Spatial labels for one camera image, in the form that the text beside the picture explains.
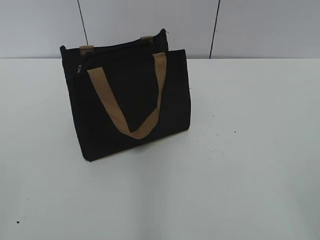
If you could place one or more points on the black tote bag tan handles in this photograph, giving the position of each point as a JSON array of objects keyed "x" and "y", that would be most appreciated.
[{"x": 126, "y": 95}]

